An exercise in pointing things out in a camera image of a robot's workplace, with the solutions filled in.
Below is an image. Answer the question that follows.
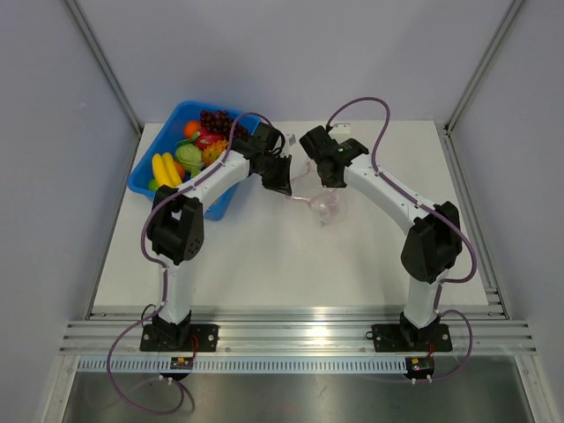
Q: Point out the clear zip top bag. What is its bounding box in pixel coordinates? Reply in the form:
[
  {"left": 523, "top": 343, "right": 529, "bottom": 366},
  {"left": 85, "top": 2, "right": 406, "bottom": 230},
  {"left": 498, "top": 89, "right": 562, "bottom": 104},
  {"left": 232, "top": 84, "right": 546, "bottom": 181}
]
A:
[{"left": 286, "top": 159, "right": 348, "bottom": 226}]

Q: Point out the purple grape bunch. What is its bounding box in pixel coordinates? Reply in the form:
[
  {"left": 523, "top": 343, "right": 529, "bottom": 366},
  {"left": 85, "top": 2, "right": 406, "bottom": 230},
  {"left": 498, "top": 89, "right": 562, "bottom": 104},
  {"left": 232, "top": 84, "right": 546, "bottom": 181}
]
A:
[{"left": 200, "top": 110, "right": 249, "bottom": 140}]

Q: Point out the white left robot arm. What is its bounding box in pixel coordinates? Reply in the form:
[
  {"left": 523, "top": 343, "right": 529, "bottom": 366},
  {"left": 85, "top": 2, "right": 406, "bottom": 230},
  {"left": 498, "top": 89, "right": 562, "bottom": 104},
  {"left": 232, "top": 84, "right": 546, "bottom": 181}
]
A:
[{"left": 142, "top": 123, "right": 292, "bottom": 351}]

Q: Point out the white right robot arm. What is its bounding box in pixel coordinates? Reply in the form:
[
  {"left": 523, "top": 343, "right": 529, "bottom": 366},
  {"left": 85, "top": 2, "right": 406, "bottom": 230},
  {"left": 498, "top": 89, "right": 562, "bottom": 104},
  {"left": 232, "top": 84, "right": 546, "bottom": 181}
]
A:
[{"left": 300, "top": 126, "right": 462, "bottom": 349}]

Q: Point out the pink dragon fruit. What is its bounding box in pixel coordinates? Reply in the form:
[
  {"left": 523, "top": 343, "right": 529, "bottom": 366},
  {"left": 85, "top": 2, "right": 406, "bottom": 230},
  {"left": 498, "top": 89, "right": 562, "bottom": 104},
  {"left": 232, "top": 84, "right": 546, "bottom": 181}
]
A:
[{"left": 193, "top": 128, "right": 225, "bottom": 151}]

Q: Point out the orange fruit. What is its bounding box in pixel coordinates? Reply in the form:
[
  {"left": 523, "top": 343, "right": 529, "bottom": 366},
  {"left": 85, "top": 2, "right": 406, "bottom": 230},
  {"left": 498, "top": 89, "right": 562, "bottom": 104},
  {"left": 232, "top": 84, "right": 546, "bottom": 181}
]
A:
[
  {"left": 183, "top": 120, "right": 201, "bottom": 139},
  {"left": 174, "top": 161, "right": 186, "bottom": 182}
]

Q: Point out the round green cabbage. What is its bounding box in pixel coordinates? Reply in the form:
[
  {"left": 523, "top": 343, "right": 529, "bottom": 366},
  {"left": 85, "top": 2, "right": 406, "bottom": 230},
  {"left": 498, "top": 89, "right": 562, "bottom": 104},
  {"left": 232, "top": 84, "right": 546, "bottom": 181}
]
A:
[{"left": 175, "top": 144, "right": 204, "bottom": 176}]

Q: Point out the blue plastic bin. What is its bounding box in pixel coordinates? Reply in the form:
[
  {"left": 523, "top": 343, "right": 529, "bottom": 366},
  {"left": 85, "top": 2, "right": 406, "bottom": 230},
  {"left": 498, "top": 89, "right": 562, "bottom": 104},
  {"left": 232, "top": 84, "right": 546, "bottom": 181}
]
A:
[{"left": 128, "top": 100, "right": 261, "bottom": 221}]

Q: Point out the yellow banana bunch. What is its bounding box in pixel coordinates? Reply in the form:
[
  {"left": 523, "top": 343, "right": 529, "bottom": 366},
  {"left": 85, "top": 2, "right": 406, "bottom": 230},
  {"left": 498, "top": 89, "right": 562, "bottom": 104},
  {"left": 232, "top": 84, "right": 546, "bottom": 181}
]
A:
[{"left": 152, "top": 152, "right": 183, "bottom": 188}]

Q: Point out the green lime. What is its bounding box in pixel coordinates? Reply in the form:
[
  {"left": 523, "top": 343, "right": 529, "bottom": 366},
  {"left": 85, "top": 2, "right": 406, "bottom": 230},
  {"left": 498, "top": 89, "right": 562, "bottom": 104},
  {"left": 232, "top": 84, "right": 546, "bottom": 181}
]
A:
[{"left": 148, "top": 179, "right": 159, "bottom": 191}]

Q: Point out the left small circuit board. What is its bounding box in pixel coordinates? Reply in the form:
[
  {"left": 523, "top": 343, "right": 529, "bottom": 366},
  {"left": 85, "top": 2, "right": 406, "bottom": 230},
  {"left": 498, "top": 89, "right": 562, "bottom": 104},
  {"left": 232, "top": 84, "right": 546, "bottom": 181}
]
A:
[{"left": 170, "top": 357, "right": 194, "bottom": 370}]

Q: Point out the small circuit board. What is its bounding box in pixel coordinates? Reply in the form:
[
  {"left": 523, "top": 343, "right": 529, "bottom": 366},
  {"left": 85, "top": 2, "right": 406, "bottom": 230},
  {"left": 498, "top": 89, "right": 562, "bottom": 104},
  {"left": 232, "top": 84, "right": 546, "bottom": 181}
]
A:
[
  {"left": 170, "top": 357, "right": 194, "bottom": 370},
  {"left": 405, "top": 357, "right": 435, "bottom": 380}
]

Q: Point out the right small circuit board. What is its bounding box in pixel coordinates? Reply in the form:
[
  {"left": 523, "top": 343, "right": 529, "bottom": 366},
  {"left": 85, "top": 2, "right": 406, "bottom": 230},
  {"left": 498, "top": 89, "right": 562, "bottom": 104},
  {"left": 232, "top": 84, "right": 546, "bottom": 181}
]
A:
[{"left": 405, "top": 357, "right": 435, "bottom": 380}]

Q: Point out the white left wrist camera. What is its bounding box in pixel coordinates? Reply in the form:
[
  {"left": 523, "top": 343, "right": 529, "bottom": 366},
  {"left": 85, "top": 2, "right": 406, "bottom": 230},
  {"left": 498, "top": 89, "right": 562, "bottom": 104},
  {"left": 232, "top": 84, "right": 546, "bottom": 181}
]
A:
[{"left": 280, "top": 133, "right": 296, "bottom": 157}]

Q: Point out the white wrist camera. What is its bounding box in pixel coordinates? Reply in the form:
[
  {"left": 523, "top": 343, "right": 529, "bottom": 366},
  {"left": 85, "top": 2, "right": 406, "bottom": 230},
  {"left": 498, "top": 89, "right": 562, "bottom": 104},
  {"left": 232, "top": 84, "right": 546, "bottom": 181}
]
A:
[
  {"left": 280, "top": 133, "right": 296, "bottom": 157},
  {"left": 329, "top": 123, "right": 352, "bottom": 140}
]

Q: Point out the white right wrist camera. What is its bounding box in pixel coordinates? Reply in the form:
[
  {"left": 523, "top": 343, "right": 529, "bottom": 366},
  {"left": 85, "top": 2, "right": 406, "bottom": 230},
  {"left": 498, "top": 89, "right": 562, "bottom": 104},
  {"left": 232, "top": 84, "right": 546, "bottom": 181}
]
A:
[{"left": 329, "top": 123, "right": 352, "bottom": 140}]

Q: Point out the right aluminium frame post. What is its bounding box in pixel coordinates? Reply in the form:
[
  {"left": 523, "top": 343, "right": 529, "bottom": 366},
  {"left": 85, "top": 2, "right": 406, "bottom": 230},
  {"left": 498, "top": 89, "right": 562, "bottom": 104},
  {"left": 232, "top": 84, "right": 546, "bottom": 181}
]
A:
[{"left": 443, "top": 0, "right": 528, "bottom": 133}]

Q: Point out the aluminium frame post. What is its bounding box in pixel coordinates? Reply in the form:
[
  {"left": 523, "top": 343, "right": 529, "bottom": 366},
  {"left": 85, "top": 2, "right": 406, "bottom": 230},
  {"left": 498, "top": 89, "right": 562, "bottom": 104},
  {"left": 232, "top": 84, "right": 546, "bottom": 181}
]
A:
[
  {"left": 443, "top": 0, "right": 528, "bottom": 133},
  {"left": 64, "top": 0, "right": 143, "bottom": 133}
]

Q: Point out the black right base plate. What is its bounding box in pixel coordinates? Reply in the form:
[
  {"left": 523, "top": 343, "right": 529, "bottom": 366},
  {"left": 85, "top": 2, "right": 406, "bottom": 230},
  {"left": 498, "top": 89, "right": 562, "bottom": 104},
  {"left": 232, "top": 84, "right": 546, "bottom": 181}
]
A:
[{"left": 365, "top": 323, "right": 453, "bottom": 353}]

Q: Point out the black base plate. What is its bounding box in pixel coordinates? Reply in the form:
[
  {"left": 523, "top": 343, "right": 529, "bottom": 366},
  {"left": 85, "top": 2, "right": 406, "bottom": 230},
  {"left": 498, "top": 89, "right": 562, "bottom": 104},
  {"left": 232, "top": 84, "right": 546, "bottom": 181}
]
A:
[
  {"left": 365, "top": 323, "right": 453, "bottom": 353},
  {"left": 139, "top": 323, "right": 219, "bottom": 353}
]

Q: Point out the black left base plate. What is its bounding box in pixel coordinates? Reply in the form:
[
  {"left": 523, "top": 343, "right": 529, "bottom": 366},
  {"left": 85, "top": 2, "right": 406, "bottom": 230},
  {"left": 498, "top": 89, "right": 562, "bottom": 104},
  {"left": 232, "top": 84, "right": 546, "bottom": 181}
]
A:
[{"left": 139, "top": 323, "right": 219, "bottom": 353}]

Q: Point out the left aluminium frame post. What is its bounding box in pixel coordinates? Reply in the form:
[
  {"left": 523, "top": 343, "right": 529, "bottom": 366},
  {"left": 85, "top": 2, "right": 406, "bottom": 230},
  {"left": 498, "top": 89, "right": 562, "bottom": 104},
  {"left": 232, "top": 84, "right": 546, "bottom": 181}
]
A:
[{"left": 64, "top": 0, "right": 143, "bottom": 133}]

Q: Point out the aluminium front rail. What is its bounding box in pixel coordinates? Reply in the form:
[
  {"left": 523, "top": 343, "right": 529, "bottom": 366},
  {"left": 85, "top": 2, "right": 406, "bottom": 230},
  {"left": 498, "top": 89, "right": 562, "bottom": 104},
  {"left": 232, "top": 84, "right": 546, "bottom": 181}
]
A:
[{"left": 60, "top": 304, "right": 537, "bottom": 356}]

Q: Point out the slotted cable duct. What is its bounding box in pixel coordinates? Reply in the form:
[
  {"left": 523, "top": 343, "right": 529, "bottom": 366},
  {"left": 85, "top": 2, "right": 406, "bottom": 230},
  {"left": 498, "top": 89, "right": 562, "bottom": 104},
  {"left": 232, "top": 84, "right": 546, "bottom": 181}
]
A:
[{"left": 77, "top": 356, "right": 406, "bottom": 375}]

